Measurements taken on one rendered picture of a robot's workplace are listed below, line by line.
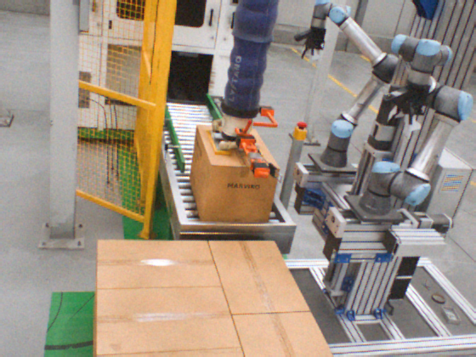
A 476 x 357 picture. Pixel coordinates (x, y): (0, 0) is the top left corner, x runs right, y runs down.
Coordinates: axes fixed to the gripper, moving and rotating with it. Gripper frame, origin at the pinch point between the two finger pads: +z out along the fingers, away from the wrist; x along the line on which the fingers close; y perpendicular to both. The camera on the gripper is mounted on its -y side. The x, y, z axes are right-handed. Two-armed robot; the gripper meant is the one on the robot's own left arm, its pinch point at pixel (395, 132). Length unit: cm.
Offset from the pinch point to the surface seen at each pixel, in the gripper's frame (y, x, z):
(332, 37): 137, 357, 27
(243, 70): -34, 102, 8
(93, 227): -109, 164, 152
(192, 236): -55, 75, 100
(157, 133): -70, 151, 69
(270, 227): -9, 75, 93
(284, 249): 3, 75, 109
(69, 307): -122, 78, 152
